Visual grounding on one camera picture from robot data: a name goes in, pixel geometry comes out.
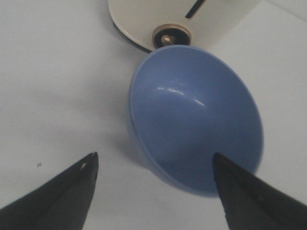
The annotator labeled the cream white toaster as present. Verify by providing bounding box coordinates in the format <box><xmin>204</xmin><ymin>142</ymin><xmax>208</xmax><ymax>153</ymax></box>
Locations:
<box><xmin>108</xmin><ymin>0</ymin><xmax>260</xmax><ymax>51</ymax></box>

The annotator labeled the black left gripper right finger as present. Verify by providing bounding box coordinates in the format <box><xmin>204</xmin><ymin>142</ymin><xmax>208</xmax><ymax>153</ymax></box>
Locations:
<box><xmin>213</xmin><ymin>153</ymin><xmax>307</xmax><ymax>230</ymax></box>

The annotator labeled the blue bowl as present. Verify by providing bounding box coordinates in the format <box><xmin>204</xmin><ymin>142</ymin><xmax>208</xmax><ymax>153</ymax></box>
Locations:
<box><xmin>127</xmin><ymin>45</ymin><xmax>264</xmax><ymax>196</ymax></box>

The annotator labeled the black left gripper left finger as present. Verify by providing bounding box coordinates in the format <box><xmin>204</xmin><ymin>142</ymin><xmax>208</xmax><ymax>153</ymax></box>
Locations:
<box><xmin>0</xmin><ymin>152</ymin><xmax>99</xmax><ymax>230</ymax></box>

